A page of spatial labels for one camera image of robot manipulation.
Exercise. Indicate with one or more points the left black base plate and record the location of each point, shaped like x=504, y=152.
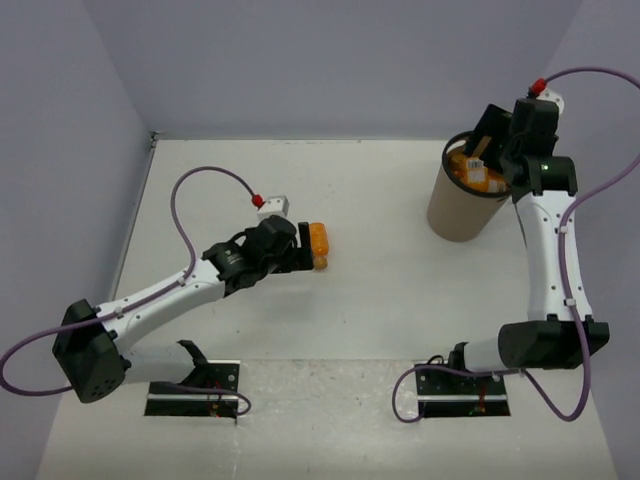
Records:
x=209, y=390

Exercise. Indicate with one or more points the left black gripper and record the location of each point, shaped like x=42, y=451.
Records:
x=302, y=259

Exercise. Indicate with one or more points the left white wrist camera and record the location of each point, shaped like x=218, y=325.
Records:
x=274, y=206

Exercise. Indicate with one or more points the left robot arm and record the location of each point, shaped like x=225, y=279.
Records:
x=96, y=347

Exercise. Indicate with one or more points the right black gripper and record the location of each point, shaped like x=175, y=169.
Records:
x=495, y=123

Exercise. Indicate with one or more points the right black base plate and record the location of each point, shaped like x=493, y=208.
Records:
x=443, y=395

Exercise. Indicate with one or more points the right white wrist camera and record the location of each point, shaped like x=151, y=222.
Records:
x=553, y=97

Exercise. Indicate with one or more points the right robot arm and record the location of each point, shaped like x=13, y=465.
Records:
x=560, y=330

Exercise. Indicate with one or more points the brown cardboard bin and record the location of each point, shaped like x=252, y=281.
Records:
x=458, y=212

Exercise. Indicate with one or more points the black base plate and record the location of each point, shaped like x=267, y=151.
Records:
x=209, y=390
x=443, y=395

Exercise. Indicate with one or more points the orange bottle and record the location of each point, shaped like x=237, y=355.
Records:
x=319, y=245
x=471, y=171

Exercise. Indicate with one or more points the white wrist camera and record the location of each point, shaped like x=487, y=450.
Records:
x=274, y=206
x=553, y=97

